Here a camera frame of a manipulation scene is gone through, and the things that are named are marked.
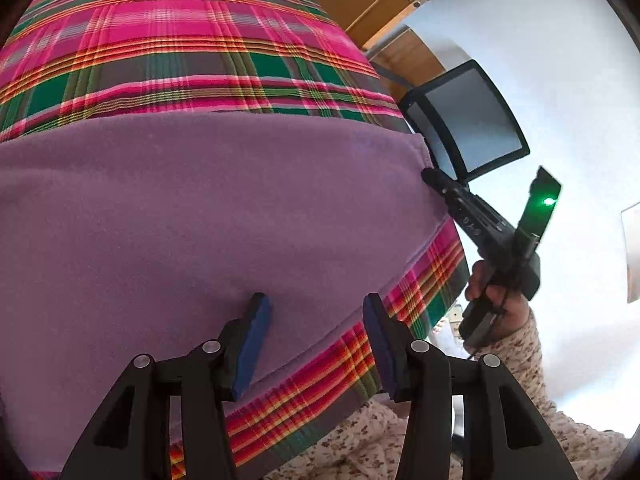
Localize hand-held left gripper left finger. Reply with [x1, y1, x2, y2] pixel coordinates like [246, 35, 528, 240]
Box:
[60, 292, 273, 480]

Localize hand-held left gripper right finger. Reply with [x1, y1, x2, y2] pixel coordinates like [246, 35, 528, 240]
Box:
[362, 292, 581, 480]

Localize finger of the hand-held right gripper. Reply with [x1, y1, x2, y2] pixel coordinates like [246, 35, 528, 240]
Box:
[421, 167, 471, 209]

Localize purple fleece pants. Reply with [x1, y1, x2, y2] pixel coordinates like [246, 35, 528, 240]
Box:
[0, 110, 451, 473]

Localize person's right hand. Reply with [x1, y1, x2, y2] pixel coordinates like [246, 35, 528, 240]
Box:
[464, 257, 533, 333]

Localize black mesh office chair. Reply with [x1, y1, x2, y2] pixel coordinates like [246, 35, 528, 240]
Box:
[372, 59, 531, 183]

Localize person's patterned fleece clothing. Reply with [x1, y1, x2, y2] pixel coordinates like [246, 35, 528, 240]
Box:
[260, 392, 631, 480]

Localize wooden board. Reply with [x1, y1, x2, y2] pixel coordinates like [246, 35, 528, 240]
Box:
[367, 27, 446, 88]

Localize pink green plaid cloth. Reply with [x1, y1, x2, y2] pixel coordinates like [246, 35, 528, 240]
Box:
[0, 0, 471, 480]

